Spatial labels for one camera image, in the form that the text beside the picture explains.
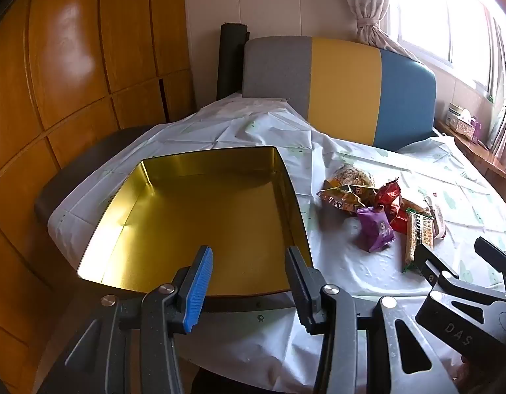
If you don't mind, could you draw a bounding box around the grey yellow blue sofa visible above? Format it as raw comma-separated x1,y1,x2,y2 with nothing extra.
241,36,438,152

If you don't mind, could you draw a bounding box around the white printed tablecloth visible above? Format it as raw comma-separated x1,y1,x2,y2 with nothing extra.
48,92,506,382

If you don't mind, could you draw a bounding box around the patterned beige curtain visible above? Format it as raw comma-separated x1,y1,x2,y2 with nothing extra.
489,8,506,167
342,0,426,62

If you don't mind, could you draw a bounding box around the gold tin box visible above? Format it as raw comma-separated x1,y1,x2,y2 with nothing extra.
76,145,313,313

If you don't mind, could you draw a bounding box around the purple snack packet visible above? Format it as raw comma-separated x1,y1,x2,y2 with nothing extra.
355,205,396,253

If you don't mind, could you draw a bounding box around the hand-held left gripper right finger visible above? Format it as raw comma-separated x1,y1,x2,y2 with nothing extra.
285,245,461,394

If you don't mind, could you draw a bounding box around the small red snack packet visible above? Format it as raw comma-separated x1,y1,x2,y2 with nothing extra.
374,178,402,214

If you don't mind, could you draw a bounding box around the wooden wardrobe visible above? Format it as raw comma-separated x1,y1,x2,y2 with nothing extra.
0,0,196,394

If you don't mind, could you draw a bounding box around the green-edged cracker packet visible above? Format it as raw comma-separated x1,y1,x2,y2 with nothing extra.
403,209,436,274

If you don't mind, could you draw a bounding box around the clear nut snack packet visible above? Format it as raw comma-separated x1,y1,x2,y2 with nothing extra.
329,163,377,189

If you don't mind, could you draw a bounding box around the black rolled mat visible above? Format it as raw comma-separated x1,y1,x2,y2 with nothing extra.
217,22,250,101

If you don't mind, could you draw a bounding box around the window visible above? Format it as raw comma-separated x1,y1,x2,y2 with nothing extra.
384,0,506,91

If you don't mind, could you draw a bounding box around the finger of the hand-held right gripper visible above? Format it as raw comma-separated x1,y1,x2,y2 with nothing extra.
413,241,459,286
474,237,506,294

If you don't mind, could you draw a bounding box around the wooden side table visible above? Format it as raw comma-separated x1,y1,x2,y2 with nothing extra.
435,119,506,179

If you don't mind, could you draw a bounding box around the yellow crinkled snack packet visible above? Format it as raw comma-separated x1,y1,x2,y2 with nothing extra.
317,185,379,215

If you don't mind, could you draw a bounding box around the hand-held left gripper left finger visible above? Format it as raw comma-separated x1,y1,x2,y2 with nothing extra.
37,245,214,394

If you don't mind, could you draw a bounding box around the white pastry snack packet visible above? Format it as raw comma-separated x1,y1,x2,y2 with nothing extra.
423,195,447,239

